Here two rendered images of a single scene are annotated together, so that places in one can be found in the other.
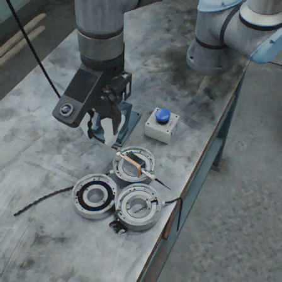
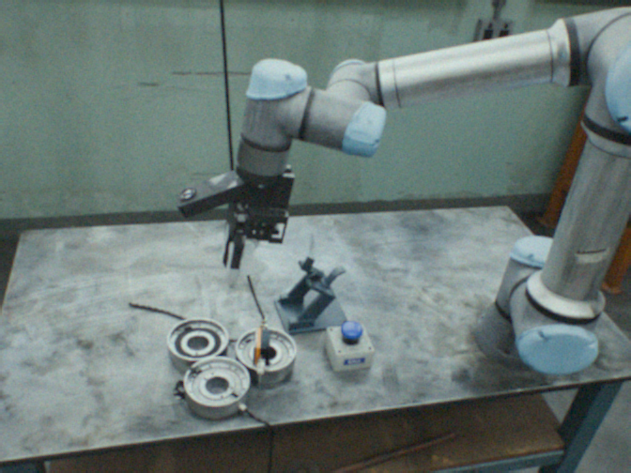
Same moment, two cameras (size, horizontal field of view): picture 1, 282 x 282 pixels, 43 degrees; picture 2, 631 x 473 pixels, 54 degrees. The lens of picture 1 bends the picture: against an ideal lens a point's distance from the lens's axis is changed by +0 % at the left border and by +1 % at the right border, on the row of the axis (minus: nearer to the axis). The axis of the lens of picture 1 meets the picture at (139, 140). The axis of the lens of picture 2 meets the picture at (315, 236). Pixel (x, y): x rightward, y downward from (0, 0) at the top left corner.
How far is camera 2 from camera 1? 0.56 m
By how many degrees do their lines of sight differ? 36
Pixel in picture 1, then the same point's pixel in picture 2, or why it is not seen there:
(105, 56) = (246, 166)
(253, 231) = not seen: outside the picture
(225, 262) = not seen: outside the picture
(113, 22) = (262, 134)
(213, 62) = (497, 338)
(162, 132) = (333, 348)
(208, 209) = not seen: outside the picture
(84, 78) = (225, 180)
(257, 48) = (523, 332)
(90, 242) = (146, 377)
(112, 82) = (259, 208)
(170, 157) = (317, 386)
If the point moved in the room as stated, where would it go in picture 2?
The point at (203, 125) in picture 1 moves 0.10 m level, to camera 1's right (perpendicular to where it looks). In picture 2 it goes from (399, 390) to (445, 428)
